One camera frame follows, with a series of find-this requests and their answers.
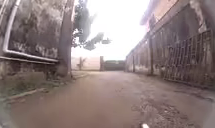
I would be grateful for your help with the dark gate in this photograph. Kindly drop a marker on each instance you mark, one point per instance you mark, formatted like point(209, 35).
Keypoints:
point(114, 65)

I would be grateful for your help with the brown dirt road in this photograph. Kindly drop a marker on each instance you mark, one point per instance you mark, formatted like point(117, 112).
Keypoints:
point(105, 100)

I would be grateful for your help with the tree with thick trunk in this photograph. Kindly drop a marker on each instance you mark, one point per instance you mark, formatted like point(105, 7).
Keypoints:
point(65, 50)

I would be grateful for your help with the robot's own part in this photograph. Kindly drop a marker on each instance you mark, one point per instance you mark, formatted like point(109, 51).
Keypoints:
point(145, 126)

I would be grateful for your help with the pale building with roof overhang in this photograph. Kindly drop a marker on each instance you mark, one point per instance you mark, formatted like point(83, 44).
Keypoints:
point(161, 8)

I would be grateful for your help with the metal bar railing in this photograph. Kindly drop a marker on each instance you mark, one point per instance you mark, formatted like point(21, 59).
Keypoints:
point(191, 60)

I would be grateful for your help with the weedy verge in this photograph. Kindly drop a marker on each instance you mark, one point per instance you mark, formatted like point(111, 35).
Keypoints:
point(25, 85)

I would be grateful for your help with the stained building with grey pipes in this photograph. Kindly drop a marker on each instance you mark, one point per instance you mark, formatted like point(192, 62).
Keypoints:
point(31, 23)

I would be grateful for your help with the concrete kerb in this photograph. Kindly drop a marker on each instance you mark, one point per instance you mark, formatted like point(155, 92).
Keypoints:
point(26, 94)

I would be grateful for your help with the gate post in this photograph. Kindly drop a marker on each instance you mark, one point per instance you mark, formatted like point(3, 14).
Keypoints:
point(102, 63)

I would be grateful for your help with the pale low wall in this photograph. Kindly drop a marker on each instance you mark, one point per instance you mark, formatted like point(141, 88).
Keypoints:
point(91, 63)

